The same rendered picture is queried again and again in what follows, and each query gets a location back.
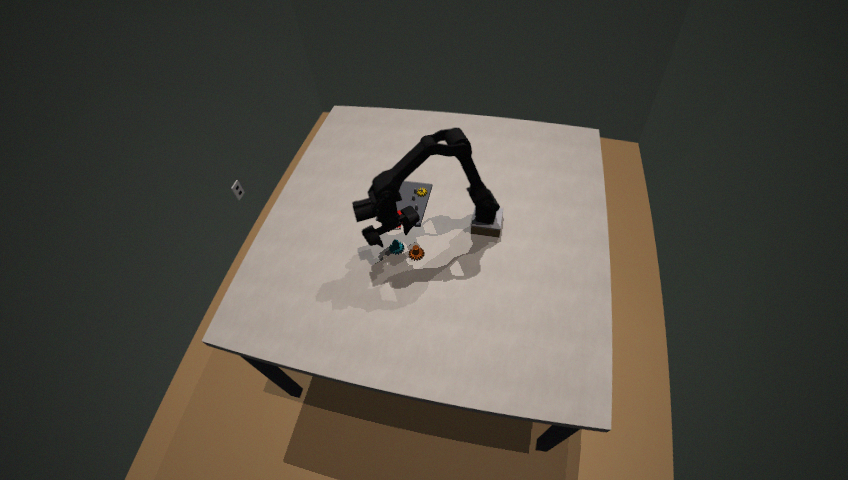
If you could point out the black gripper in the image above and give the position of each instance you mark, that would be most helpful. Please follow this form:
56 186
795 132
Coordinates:
409 217

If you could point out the orange gear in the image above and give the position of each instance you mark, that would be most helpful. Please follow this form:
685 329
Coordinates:
416 253

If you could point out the teal gear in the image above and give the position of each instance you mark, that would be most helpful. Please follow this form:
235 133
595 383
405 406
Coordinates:
396 247

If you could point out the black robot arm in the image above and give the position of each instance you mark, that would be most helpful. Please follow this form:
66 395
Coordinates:
384 192

